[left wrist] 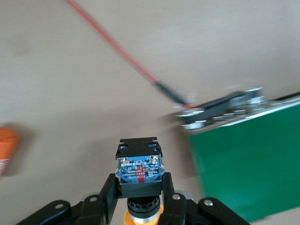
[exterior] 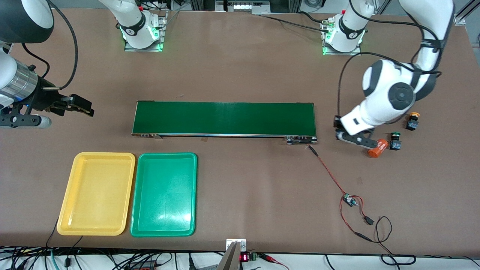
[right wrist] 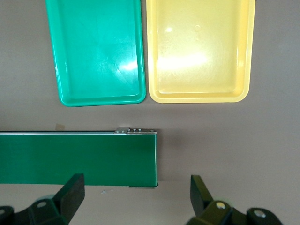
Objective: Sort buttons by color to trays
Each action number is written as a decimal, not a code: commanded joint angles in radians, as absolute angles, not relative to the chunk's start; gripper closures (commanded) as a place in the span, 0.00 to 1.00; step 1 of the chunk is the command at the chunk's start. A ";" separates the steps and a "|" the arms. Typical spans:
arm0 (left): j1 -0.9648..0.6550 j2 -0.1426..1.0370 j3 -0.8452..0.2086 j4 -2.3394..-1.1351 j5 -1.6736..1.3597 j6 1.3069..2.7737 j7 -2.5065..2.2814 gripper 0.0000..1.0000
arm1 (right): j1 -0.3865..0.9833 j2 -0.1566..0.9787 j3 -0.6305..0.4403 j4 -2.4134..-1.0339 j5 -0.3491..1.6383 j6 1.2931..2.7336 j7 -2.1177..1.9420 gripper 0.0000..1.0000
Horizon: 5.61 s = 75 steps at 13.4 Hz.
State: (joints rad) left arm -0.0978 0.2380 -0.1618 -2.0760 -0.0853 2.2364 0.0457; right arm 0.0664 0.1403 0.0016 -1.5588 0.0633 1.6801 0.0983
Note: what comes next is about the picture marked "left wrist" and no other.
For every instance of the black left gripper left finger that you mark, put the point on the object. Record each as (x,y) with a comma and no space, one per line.
(93,211)

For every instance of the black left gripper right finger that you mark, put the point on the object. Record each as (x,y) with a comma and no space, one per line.
(182,211)

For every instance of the yellow push button switch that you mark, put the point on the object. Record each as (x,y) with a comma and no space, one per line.
(139,168)

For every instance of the orange cylinder marked 4680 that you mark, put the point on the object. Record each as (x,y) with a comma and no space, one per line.
(8,143)

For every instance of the green conveyor belt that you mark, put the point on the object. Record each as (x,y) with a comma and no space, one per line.
(246,164)

